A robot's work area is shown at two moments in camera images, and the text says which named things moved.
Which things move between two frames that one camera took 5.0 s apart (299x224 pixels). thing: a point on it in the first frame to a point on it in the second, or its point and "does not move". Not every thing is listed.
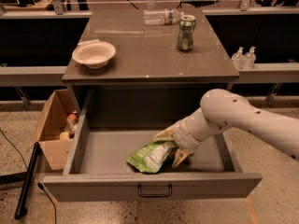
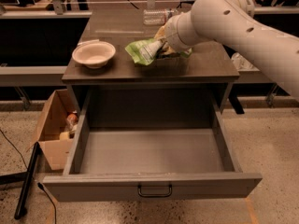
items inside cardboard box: [72, 120] does not move
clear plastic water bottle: [161, 17] does not move
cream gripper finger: [165, 134] to [161, 33]
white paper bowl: [95, 54] does not move
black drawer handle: [155, 196] does not move
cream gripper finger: [179, 156] to [168, 49]
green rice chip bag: [150, 157] to [145, 51]
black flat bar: [20, 212] does not move
